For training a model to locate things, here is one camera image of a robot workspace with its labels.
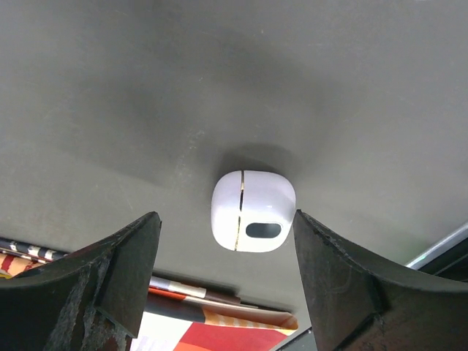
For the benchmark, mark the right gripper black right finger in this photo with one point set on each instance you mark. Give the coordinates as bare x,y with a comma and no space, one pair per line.
358,300

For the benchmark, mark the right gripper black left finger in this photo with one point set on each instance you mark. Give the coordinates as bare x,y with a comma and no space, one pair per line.
91,299

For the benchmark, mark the white earbud case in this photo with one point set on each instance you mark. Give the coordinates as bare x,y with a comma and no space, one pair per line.
252,211

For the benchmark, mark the colourful patchwork placemat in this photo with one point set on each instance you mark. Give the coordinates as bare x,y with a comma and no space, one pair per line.
174,318

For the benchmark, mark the grey cable duct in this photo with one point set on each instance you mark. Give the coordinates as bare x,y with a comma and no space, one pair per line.
447,258

